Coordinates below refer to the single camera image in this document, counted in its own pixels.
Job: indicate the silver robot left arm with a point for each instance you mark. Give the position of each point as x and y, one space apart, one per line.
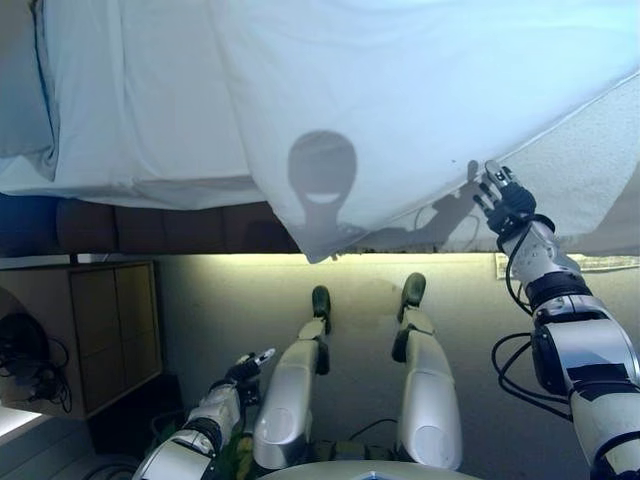
200 425

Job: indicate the white fitted sheet mattress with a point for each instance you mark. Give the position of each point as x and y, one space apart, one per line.
150 100

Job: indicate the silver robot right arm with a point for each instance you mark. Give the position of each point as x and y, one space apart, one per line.
580 350

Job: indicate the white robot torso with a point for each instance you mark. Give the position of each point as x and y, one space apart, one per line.
340 472

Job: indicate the pale grey area rug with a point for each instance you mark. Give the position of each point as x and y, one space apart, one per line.
610 267

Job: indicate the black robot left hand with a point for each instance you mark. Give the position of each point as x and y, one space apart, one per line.
245 372

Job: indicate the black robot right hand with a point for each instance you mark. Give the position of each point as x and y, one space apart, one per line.
512 202

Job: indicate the pale fringed throw blanket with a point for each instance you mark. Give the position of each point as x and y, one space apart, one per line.
425 247

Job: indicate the silver robot right leg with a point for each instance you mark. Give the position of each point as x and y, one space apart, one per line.
430 400

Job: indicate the silver robot left leg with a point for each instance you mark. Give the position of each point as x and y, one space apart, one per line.
285 400

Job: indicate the beige grey bed runner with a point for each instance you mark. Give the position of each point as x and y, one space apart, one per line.
615 220

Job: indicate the white duvet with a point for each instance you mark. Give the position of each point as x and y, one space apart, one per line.
400 75

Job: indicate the silver robot leg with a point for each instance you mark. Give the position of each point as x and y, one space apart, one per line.
285 400
430 400

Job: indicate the wooden nightstand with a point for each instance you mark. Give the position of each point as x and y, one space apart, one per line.
115 325

